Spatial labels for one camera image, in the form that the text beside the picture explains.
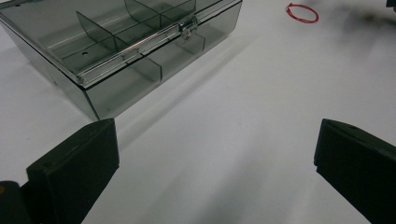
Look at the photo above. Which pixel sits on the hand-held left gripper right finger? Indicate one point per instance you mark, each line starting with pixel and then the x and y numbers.
pixel 358 168

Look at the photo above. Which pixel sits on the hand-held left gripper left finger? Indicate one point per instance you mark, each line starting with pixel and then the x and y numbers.
pixel 74 168

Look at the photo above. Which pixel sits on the transparent grey compartment box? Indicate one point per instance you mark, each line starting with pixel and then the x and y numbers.
pixel 124 90

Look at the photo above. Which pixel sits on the red rubber band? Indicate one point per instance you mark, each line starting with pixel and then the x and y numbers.
pixel 288 11

